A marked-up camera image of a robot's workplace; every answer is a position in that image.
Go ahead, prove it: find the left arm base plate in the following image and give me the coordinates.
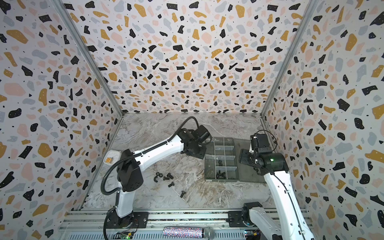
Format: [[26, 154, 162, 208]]
[[105, 211, 149, 229]]

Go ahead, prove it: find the black corrugated cable conduit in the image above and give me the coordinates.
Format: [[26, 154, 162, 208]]
[[100, 116, 200, 196]]

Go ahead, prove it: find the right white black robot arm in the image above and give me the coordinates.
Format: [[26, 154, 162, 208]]
[[240, 132, 315, 240]]

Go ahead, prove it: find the grey compartment organizer box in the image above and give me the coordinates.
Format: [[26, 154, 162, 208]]
[[204, 138, 266, 184]]

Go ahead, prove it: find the white square container orange label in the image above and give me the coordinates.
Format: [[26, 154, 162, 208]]
[[103, 150, 122, 166]]

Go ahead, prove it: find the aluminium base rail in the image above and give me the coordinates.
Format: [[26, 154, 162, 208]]
[[58, 208, 313, 240]]

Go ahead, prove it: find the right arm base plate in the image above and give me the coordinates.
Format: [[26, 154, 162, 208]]
[[226, 211, 255, 228]]

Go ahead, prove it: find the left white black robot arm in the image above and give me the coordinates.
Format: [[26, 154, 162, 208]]
[[115, 125, 212, 218]]

